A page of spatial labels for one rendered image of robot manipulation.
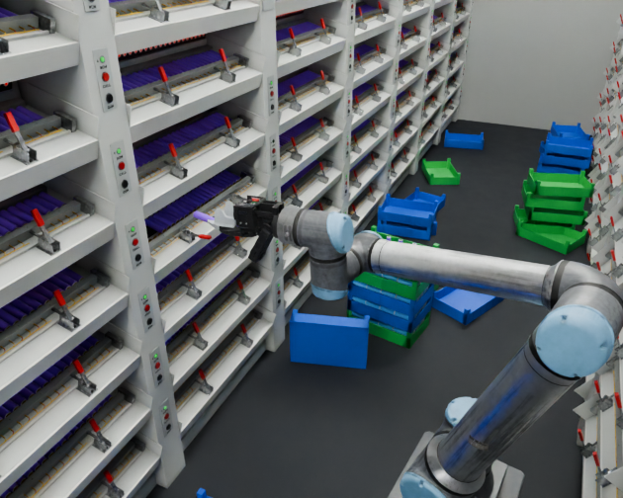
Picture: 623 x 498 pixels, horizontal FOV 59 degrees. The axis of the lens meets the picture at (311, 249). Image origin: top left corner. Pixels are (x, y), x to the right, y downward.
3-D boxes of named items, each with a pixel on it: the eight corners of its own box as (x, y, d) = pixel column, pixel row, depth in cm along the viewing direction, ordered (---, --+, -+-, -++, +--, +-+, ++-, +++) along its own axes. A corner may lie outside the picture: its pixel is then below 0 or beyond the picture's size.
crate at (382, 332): (429, 324, 241) (431, 308, 237) (409, 349, 226) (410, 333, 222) (368, 301, 255) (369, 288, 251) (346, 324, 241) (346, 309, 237)
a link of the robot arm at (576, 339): (466, 492, 147) (652, 313, 98) (435, 541, 135) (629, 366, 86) (419, 452, 152) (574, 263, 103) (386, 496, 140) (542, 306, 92)
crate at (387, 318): (431, 308, 237) (433, 293, 233) (410, 333, 222) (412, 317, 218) (369, 288, 251) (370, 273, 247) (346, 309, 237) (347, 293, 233)
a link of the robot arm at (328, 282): (361, 288, 139) (360, 244, 134) (333, 309, 132) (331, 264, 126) (330, 278, 145) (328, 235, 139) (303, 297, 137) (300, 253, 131)
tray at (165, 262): (265, 199, 191) (270, 175, 186) (152, 287, 144) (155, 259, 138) (216, 175, 196) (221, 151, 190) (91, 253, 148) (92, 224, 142)
